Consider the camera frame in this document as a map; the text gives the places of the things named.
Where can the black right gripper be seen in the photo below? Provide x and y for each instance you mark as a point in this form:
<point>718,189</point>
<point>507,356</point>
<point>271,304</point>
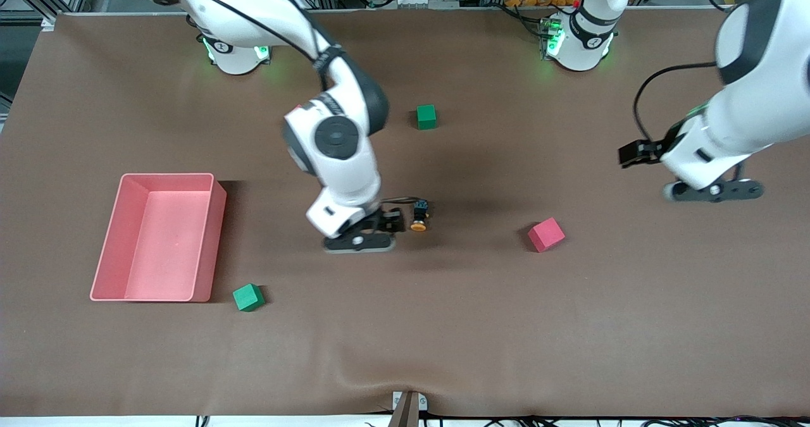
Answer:
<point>382,220</point>

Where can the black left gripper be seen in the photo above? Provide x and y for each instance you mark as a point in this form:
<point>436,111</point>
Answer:
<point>652,148</point>

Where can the orange capped push button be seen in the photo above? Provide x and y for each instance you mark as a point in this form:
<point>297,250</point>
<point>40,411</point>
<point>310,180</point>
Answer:
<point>418,224</point>

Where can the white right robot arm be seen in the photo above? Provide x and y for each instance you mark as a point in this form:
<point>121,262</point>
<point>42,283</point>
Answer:
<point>342,180</point>

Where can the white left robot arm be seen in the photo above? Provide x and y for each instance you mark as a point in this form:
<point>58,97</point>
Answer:
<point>759,111</point>

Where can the brown table mat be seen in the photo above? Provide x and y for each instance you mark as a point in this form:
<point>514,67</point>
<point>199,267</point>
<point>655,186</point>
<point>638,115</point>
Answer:
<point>405,326</point>

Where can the green foam cube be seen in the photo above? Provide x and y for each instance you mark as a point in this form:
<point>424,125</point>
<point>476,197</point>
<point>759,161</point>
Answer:
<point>426,117</point>
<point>247,297</point>

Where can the pink foam cube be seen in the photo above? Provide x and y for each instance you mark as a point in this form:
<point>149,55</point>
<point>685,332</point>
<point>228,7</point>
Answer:
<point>545,235</point>

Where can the white terminal block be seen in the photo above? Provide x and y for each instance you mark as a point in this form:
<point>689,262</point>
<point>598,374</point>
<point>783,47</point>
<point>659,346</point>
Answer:
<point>395,0</point>

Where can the pink plastic bin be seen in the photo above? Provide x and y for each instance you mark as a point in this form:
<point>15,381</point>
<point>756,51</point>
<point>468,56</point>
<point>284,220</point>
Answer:
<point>164,250</point>

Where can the metal table edge bracket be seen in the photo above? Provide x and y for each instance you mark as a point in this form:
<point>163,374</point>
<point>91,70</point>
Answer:
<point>408,408</point>

